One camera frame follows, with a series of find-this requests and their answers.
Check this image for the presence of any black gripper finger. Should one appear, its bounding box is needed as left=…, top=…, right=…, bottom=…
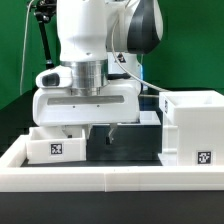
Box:
left=62, top=126, right=82, bottom=138
left=106, top=123, right=118, bottom=145

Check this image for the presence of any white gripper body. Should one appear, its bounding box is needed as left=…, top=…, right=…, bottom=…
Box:
left=33, top=80, right=141, bottom=126

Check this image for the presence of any white front drawer box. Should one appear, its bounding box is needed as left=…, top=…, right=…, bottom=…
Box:
left=26, top=127, right=87, bottom=164

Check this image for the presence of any white drawer cabinet frame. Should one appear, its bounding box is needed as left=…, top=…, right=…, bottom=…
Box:
left=158, top=90, right=224, bottom=166

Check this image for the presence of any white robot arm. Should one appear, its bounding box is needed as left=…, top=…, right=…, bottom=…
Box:
left=33, top=0, right=163, bottom=143

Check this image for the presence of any white marker tag sheet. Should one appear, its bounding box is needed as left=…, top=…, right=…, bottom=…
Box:
left=132, top=111, right=161, bottom=125

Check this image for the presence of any white U-shaped boundary fence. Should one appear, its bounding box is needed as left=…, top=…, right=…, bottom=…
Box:
left=0, top=135, right=224, bottom=192

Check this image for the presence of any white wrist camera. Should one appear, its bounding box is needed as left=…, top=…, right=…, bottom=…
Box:
left=36, top=66, right=73, bottom=88

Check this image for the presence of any black camera stand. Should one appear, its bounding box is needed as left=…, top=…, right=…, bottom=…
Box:
left=31, top=0, right=57, bottom=69

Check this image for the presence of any white cable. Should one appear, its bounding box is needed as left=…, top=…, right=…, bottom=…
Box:
left=19, top=0, right=36, bottom=96

